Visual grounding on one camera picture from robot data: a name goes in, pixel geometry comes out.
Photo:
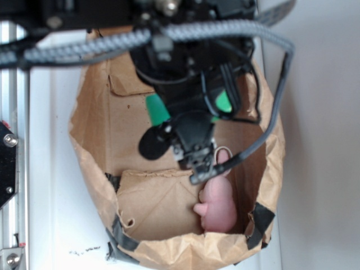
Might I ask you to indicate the silver corner bracket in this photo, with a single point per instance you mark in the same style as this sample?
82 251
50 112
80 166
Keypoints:
12 258

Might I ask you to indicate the black octagonal mounting plate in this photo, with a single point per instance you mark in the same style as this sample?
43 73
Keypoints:
8 164

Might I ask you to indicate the brown paper bag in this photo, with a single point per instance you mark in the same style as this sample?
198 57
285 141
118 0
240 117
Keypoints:
147 206

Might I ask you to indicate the pink rubber pig toy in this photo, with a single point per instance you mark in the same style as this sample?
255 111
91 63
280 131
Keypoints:
216 206

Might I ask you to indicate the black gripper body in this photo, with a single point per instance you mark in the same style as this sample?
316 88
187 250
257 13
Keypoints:
188 77

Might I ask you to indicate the aluminium frame rail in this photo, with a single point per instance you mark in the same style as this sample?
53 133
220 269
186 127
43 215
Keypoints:
14 113

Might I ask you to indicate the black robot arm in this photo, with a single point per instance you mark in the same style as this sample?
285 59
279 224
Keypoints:
67 33

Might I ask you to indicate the green block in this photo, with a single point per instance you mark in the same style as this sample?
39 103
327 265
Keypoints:
158 113

